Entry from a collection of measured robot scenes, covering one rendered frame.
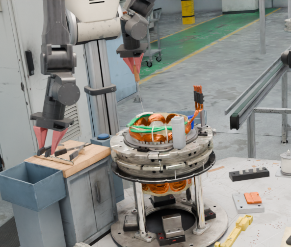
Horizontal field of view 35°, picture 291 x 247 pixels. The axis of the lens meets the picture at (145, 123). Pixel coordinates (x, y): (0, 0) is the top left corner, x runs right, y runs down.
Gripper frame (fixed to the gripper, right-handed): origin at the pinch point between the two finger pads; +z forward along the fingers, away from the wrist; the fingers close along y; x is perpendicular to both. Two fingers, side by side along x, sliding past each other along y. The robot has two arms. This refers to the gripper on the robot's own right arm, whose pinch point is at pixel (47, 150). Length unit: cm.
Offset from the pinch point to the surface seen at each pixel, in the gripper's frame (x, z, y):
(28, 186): 1.9, 12.0, -4.2
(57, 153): 16.6, 5.1, -1.9
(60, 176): 8.9, 9.2, 2.2
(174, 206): 39, 21, 36
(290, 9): 480, -106, 127
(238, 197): 44, 14, 58
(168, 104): 464, 39, 5
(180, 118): 12.4, -14.0, 32.7
